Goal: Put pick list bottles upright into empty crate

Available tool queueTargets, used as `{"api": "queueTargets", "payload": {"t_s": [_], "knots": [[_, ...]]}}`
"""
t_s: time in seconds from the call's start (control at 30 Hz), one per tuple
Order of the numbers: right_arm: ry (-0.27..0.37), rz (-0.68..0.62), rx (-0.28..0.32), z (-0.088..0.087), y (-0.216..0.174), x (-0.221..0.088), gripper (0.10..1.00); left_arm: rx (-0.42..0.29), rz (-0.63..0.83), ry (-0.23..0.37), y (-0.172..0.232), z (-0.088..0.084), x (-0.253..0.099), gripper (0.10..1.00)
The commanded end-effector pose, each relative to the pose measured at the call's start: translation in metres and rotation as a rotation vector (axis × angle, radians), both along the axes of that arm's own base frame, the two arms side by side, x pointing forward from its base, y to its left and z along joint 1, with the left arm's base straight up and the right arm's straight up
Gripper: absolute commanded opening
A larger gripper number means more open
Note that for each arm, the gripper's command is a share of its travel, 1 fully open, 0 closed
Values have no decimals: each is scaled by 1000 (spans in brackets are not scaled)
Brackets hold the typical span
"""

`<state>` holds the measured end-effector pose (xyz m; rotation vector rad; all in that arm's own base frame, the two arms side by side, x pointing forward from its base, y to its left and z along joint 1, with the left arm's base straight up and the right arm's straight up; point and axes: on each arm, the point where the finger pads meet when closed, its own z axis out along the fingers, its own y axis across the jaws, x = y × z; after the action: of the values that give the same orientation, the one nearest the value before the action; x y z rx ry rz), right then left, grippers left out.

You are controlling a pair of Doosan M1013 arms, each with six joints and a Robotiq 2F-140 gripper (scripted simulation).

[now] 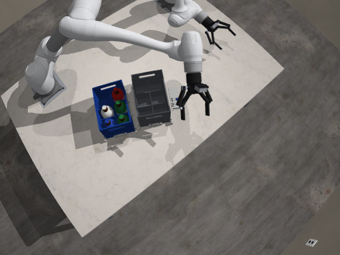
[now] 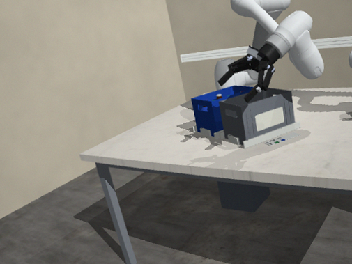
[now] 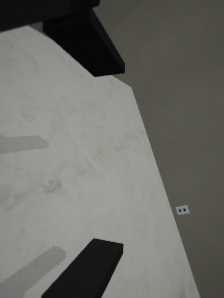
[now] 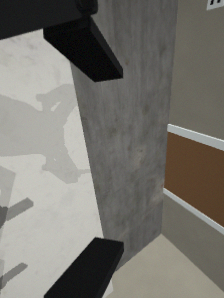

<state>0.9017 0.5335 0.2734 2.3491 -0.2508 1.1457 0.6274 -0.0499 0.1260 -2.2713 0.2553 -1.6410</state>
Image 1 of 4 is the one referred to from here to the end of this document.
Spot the white paper pick list strip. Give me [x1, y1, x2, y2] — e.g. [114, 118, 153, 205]
[168, 87, 180, 110]

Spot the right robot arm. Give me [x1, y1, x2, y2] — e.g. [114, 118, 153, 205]
[25, 0, 203, 104]

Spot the white bottle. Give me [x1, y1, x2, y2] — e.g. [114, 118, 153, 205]
[101, 105, 114, 119]

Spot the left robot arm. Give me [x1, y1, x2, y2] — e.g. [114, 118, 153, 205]
[158, 0, 218, 29]

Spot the green bottle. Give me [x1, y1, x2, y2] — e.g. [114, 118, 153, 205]
[114, 100, 128, 115]
[117, 114, 130, 124]

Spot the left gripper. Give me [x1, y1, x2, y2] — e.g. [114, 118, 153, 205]
[201, 17, 236, 50]

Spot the blue crate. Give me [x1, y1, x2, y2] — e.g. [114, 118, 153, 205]
[92, 79, 135, 139]

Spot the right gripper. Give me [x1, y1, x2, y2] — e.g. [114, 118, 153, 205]
[176, 73, 212, 121]

